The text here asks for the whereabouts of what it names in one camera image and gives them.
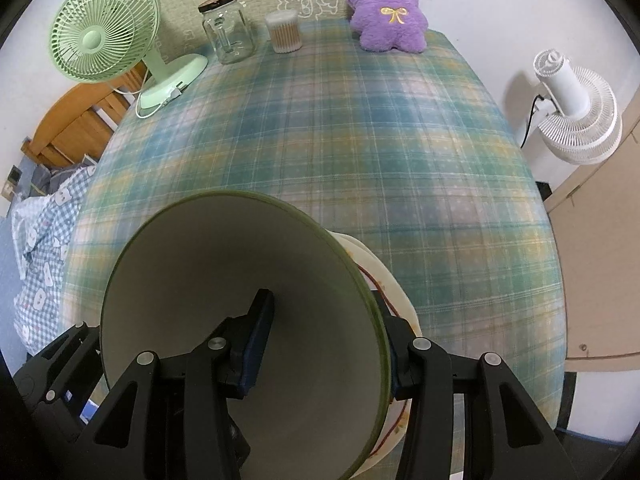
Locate grey plaid cloth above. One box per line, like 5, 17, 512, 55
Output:
30, 164, 76, 196

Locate beige wooden board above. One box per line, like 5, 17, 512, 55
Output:
542, 105, 640, 373

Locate white red flower plate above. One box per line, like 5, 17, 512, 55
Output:
350, 247, 413, 456

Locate large yellow flower plate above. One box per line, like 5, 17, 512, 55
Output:
325, 230, 421, 476

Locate plaid tablecloth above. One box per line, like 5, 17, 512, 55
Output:
60, 17, 568, 480

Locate purple plush bunny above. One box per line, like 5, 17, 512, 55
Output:
342, 0, 430, 54

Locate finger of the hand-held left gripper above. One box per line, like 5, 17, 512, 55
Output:
12, 322, 104, 405

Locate wooden bed headboard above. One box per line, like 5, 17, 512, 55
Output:
20, 65, 146, 168

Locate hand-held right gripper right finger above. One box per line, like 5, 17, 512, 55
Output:
372, 292, 581, 480

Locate cotton swab container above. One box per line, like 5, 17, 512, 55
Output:
265, 10, 304, 54

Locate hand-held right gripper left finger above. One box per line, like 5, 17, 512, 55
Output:
75, 287, 277, 480

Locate green desk fan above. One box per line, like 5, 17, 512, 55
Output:
48, 0, 209, 118

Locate glass jar with dark lid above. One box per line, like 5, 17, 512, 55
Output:
198, 0, 257, 65

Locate blue checkered printed blanket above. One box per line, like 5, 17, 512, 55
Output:
10, 165, 98, 356

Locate small floral ceramic bowl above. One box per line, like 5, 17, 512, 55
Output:
100, 191, 396, 480

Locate black fan cable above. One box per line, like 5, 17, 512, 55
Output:
517, 92, 548, 150

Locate white fan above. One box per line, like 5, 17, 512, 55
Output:
520, 49, 623, 165

